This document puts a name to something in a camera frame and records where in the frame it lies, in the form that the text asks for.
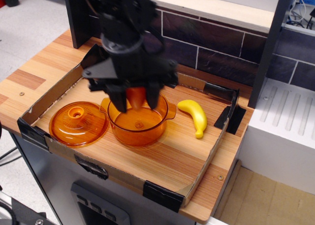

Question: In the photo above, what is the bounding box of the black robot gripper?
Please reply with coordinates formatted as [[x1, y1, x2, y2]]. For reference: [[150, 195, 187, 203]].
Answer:
[[82, 34, 178, 113]]

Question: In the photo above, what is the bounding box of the orange toy carrot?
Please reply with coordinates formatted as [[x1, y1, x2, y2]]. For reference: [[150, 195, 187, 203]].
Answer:
[[126, 87, 146, 110]]

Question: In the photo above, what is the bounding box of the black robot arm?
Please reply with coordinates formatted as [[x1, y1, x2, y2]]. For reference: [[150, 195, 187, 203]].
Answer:
[[83, 0, 178, 113]]

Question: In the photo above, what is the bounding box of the orange transparent plastic pot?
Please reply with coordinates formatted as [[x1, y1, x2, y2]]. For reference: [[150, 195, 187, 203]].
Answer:
[[100, 95, 176, 146]]

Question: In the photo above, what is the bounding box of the orange transparent pot lid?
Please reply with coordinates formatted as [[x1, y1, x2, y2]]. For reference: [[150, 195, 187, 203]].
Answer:
[[49, 101, 109, 148]]

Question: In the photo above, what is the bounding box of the cardboard fence with black tape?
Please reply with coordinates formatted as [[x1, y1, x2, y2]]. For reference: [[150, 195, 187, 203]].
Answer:
[[18, 62, 246, 212]]

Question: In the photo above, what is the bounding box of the yellow toy banana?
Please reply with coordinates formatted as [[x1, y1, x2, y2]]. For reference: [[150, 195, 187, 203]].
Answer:
[[177, 99, 208, 139]]

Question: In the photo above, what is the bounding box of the grey toy oven panel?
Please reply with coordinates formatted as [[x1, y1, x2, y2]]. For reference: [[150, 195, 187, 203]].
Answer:
[[71, 183, 131, 225]]

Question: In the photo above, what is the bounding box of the light wooden shelf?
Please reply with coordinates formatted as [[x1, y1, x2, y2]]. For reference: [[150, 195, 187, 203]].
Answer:
[[153, 0, 274, 33]]

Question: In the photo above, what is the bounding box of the white toy sink drainboard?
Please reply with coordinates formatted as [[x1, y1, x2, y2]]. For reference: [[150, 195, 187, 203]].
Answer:
[[239, 79, 315, 194]]

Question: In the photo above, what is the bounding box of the dark left support post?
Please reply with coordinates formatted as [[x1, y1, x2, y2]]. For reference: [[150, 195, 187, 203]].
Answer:
[[65, 0, 101, 49]]

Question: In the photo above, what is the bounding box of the dark grey vertical post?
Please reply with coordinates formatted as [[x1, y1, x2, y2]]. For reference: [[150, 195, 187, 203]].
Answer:
[[248, 0, 292, 108]]

